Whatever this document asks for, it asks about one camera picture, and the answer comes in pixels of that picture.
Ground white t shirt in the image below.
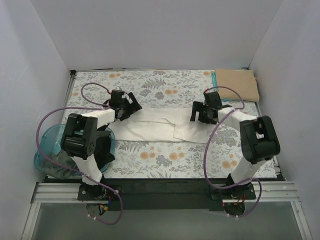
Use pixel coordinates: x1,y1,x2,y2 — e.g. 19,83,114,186
108,107,215,144

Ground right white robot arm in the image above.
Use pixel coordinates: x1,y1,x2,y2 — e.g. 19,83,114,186
190,90,281,199

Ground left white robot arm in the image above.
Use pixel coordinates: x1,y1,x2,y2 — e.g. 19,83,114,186
61,90,142,200

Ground folded teal t shirt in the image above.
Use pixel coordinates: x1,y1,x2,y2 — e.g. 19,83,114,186
211,71,242,101

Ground folded tan t shirt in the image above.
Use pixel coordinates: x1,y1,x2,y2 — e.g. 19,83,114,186
214,68,260,102

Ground floral table cloth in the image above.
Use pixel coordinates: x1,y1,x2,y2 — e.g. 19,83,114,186
61,69,277,180

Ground grey t shirt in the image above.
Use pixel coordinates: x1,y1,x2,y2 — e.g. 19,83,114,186
40,150,78,180

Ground teal plastic basket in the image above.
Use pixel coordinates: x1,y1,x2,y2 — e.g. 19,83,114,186
33,123,116,177

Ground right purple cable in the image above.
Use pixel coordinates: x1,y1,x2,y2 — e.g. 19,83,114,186
203,86,263,218

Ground aluminium frame rail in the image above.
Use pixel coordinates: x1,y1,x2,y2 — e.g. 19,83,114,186
22,181,312,240

